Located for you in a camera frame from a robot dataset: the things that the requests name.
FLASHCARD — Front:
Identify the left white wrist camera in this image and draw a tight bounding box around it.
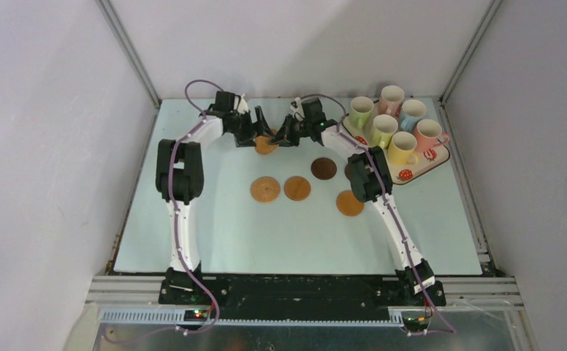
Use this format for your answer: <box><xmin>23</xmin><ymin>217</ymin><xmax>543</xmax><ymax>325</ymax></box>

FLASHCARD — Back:
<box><xmin>235</xmin><ymin>94</ymin><xmax>249</xmax><ymax>115</ymax></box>

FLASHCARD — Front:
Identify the blue mug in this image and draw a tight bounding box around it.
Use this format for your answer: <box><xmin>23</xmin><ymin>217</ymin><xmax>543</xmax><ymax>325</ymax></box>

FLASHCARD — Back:
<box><xmin>400</xmin><ymin>99</ymin><xmax>427</xmax><ymax>132</ymax></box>

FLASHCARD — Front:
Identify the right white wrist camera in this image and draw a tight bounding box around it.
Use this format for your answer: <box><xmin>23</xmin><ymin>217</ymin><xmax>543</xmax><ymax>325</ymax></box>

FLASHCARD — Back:
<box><xmin>290</xmin><ymin>97</ymin><xmax>305</xmax><ymax>121</ymax></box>

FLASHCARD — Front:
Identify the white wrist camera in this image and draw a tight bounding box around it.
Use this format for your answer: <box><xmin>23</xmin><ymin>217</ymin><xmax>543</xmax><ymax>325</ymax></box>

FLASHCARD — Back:
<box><xmin>290</xmin><ymin>97</ymin><xmax>305</xmax><ymax>121</ymax></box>
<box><xmin>235</xmin><ymin>94</ymin><xmax>249</xmax><ymax>115</ymax></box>

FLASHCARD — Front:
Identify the woven rattan coaster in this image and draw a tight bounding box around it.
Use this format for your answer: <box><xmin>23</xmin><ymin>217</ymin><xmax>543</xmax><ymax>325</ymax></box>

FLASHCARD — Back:
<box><xmin>254</xmin><ymin>129</ymin><xmax>278</xmax><ymax>155</ymax></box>
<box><xmin>250</xmin><ymin>176</ymin><xmax>281</xmax><ymax>203</ymax></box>

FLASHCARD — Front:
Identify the yellow mug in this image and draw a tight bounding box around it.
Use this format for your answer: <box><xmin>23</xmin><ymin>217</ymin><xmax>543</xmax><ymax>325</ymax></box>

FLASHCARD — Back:
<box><xmin>387</xmin><ymin>132</ymin><xmax>419</xmax><ymax>165</ymax></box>

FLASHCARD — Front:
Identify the strawberry pattern tray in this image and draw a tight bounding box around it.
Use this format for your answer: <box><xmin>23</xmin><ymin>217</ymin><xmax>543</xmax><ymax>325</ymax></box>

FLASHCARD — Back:
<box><xmin>343</xmin><ymin>101</ymin><xmax>450</xmax><ymax>185</ymax></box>

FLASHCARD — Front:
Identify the green mug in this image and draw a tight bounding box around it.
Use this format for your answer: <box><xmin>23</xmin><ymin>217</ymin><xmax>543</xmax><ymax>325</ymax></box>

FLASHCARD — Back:
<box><xmin>349</xmin><ymin>97</ymin><xmax>375</xmax><ymax>129</ymax></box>

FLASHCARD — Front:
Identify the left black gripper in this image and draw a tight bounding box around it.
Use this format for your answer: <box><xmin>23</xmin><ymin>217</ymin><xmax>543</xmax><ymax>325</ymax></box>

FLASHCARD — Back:
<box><xmin>226</xmin><ymin>105</ymin><xmax>273</xmax><ymax>147</ymax></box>

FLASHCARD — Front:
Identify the light wooden coaster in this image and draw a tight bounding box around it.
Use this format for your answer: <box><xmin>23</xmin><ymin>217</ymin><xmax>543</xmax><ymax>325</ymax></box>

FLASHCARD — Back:
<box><xmin>284</xmin><ymin>176</ymin><xmax>311</xmax><ymax>201</ymax></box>
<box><xmin>336</xmin><ymin>190</ymin><xmax>365</xmax><ymax>216</ymax></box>

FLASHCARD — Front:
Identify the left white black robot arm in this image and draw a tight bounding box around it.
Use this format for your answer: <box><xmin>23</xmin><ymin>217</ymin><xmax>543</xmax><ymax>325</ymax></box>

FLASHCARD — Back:
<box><xmin>155</xmin><ymin>91</ymin><xmax>273</xmax><ymax>305</ymax></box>

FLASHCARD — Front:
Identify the pink mug at back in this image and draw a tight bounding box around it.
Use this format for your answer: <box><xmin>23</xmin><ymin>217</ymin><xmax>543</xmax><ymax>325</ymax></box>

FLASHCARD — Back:
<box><xmin>378</xmin><ymin>85</ymin><xmax>405</xmax><ymax>117</ymax></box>

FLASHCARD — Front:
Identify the yellow-green mug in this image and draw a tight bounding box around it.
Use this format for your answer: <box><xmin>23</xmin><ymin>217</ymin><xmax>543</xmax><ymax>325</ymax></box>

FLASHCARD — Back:
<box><xmin>369</xmin><ymin>114</ymin><xmax>399</xmax><ymax>149</ymax></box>

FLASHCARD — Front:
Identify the aluminium frame rail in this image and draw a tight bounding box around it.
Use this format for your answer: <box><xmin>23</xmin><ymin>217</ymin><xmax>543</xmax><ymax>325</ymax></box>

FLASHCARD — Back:
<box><xmin>87</xmin><ymin>276</ymin><xmax>524</xmax><ymax>328</ymax></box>

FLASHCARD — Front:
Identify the pink mug with handle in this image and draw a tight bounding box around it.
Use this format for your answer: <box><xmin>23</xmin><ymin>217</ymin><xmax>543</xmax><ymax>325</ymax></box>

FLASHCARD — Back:
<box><xmin>413</xmin><ymin>119</ymin><xmax>451</xmax><ymax>154</ymax></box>

